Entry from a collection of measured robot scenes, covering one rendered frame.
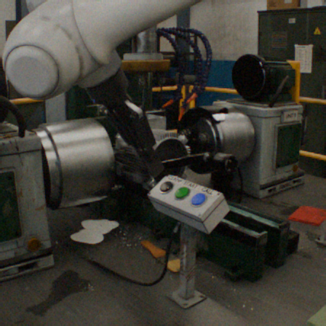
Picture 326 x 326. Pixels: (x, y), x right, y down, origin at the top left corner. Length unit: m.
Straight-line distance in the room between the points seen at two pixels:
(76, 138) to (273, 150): 0.83
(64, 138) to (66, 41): 0.61
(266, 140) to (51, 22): 1.18
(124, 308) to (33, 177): 0.39
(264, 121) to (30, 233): 0.95
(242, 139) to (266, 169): 0.20
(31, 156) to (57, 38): 0.55
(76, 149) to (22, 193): 0.19
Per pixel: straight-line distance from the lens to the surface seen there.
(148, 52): 1.28
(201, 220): 0.75
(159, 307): 0.91
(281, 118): 1.61
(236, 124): 1.44
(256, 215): 1.11
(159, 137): 1.21
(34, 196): 1.01
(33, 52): 0.46
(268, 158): 1.58
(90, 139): 1.09
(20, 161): 0.97
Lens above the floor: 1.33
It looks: 15 degrees down
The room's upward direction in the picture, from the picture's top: straight up
